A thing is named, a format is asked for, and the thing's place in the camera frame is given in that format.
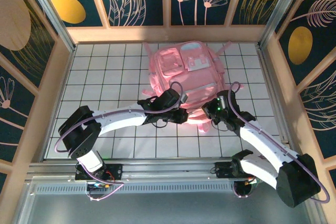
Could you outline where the pink student backpack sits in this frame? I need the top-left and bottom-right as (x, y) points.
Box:
(141, 40), (245, 134)

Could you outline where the perforated metal strip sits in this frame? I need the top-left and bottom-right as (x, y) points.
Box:
(34, 184), (236, 194)

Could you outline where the grey metal panel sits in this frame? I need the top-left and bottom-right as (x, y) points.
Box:
(13, 179), (328, 224)

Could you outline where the aluminium side rail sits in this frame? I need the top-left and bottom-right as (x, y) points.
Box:
(256, 44), (292, 146)

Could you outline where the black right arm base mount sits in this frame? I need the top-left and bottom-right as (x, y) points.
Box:
(214, 159), (263, 198)

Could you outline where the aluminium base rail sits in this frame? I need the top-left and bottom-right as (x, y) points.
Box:
(25, 159), (316, 183)

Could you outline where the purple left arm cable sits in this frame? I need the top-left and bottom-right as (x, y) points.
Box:
(54, 81), (185, 201)

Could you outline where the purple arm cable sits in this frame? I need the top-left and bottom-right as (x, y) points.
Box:
(228, 81), (331, 204)
(54, 81), (185, 201)

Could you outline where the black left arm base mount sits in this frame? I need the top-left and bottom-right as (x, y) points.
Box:
(75, 161), (124, 192)

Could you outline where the aluminium corner post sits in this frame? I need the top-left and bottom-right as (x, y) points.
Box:
(22, 0), (77, 51)
(258, 0), (307, 49)

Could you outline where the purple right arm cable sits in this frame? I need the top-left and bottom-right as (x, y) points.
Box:
(228, 81), (331, 204)

